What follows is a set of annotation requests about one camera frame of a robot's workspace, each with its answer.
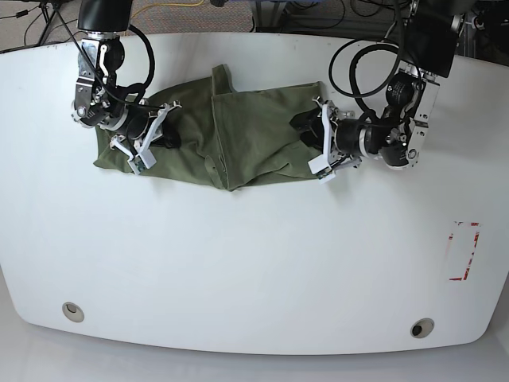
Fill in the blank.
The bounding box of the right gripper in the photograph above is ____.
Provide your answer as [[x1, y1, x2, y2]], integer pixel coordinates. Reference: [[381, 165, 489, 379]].
[[107, 100, 182, 158]]

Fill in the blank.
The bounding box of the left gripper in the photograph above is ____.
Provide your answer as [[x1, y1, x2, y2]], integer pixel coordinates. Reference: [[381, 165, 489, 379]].
[[289, 96, 362, 170]]

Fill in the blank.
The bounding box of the green t-shirt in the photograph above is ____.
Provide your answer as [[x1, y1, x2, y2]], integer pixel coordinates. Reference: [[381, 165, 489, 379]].
[[92, 64, 328, 193]]

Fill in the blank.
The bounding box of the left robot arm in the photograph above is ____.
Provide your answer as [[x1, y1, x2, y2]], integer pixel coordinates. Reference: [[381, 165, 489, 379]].
[[290, 1, 472, 181]]

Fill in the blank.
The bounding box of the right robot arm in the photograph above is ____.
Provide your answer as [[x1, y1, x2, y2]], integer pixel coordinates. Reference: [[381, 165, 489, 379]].
[[72, 1, 181, 158]]

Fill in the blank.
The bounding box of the black tripod stand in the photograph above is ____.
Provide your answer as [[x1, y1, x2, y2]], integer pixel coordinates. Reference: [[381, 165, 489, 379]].
[[35, 0, 67, 47]]

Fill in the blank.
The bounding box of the red tape rectangle marking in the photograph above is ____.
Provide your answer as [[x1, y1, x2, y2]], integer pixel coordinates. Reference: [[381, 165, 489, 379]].
[[445, 221, 482, 282]]

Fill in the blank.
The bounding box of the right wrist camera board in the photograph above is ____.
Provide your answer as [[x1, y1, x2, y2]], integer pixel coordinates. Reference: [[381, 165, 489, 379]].
[[127, 150, 157, 175]]

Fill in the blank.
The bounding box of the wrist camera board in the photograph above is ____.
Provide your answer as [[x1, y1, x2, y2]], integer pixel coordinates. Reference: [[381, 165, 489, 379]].
[[127, 150, 157, 175], [308, 154, 336, 184]]

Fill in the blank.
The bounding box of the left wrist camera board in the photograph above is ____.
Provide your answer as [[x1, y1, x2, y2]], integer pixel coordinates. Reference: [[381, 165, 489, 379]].
[[308, 154, 336, 184]]

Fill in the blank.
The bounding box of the yellow cable on floor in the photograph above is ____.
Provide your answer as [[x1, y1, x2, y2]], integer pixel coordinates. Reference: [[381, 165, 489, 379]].
[[130, 2, 206, 21]]

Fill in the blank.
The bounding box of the left table cable grommet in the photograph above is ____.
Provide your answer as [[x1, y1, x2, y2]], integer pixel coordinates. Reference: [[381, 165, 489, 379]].
[[62, 302, 84, 323]]

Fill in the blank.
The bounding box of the table cable grommet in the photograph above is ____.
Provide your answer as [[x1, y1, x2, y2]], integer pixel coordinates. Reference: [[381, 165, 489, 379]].
[[62, 302, 84, 323], [410, 318, 434, 339]]

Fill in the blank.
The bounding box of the right table cable grommet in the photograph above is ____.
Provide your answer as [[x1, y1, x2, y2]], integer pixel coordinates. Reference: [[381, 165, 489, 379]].
[[410, 318, 434, 339]]

